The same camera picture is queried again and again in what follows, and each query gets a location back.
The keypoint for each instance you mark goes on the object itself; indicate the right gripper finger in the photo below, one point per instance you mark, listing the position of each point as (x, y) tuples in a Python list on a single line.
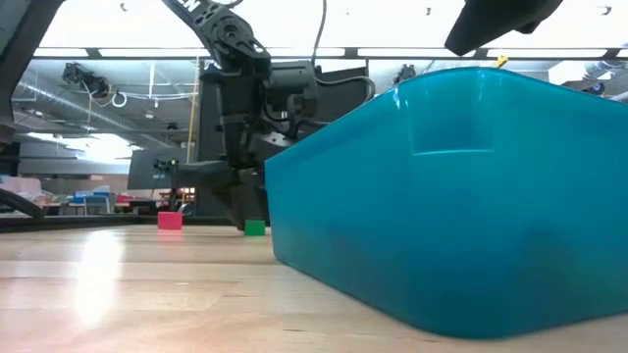
[(500, 22)]

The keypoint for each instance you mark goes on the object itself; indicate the teal plastic tray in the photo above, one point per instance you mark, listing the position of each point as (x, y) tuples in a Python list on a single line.
[(441, 220)]

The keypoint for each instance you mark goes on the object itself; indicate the blue chair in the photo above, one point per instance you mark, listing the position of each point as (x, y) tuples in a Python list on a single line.
[(98, 202)]

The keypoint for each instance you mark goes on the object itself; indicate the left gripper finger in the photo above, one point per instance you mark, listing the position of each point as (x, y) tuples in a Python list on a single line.
[(258, 203), (234, 206)]

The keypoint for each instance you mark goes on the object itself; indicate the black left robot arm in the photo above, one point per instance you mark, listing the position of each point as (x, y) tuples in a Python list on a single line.
[(230, 34)]

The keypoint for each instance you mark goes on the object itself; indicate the dark monitor screen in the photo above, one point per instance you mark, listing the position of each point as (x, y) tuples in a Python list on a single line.
[(147, 169)]

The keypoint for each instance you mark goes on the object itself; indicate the black folding partition screen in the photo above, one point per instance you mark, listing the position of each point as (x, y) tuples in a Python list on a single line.
[(208, 122)]

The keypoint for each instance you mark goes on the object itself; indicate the pink storage box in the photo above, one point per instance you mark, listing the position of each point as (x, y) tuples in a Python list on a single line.
[(19, 188)]

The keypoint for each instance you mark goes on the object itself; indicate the small green block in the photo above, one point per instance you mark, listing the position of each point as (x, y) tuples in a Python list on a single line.
[(254, 228)]

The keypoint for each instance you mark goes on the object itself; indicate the yellow hook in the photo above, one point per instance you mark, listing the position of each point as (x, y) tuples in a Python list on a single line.
[(501, 61)]

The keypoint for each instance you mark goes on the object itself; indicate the red block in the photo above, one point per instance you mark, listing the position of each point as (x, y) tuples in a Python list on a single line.
[(170, 220)]

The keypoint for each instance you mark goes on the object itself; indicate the small black hanging device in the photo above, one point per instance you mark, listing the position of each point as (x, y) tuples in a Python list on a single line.
[(404, 73)]

